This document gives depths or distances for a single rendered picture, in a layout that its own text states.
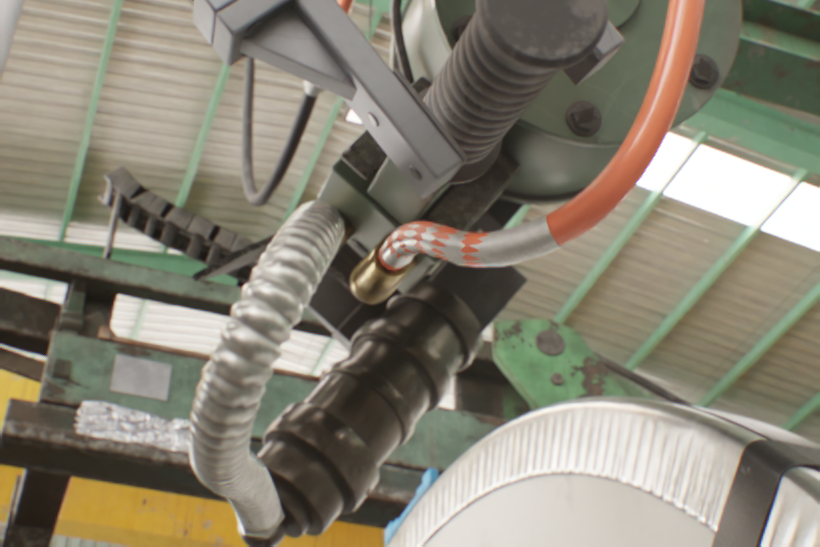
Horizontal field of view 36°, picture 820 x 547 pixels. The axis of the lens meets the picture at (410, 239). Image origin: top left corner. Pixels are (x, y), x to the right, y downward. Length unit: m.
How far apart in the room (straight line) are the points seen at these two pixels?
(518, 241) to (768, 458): 0.16
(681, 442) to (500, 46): 0.29
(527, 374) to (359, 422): 1.22
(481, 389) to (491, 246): 1.44
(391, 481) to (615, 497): 1.02
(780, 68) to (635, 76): 3.44
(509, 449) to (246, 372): 0.47
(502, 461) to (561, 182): 0.27
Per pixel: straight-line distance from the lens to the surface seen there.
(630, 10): 0.58
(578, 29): 0.40
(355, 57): 0.44
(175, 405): 1.66
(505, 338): 1.87
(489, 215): 0.64
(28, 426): 1.61
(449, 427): 1.77
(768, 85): 4.05
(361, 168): 0.54
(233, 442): 0.40
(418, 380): 0.66
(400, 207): 0.54
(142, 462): 1.62
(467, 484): 0.90
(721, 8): 0.60
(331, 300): 0.76
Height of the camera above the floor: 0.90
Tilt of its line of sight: 40 degrees up
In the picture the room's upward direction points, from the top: straight up
